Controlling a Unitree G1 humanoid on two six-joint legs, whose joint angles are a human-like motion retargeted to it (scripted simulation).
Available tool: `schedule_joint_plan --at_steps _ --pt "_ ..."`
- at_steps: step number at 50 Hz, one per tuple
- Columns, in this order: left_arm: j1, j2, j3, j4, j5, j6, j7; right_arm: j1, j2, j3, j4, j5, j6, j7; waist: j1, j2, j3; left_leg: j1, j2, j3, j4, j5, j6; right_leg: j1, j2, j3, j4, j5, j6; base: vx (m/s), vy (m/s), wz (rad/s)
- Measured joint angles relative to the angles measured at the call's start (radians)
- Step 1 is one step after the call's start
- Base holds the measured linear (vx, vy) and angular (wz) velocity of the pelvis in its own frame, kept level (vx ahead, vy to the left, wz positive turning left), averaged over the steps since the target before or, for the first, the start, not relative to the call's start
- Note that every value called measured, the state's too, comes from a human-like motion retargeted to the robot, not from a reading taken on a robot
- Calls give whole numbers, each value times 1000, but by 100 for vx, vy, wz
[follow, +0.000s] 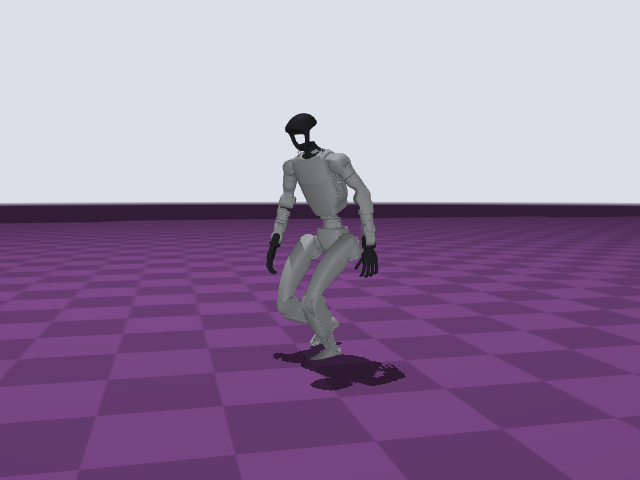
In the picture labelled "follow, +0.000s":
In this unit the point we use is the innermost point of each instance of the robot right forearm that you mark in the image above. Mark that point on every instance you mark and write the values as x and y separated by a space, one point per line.
281 221

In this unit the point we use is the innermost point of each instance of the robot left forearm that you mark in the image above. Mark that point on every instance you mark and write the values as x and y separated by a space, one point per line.
366 217

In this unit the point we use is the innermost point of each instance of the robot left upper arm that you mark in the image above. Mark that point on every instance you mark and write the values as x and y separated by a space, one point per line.
340 164

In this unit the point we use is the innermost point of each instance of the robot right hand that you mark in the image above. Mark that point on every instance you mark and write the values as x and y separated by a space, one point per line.
274 243

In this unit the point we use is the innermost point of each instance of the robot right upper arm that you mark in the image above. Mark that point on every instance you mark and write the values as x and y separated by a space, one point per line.
289 184

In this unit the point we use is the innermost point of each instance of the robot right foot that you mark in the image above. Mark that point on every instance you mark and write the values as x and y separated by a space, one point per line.
315 340

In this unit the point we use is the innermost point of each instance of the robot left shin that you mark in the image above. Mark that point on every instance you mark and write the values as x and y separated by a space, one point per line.
321 322

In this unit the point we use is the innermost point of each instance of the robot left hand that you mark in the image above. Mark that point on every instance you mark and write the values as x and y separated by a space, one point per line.
369 257

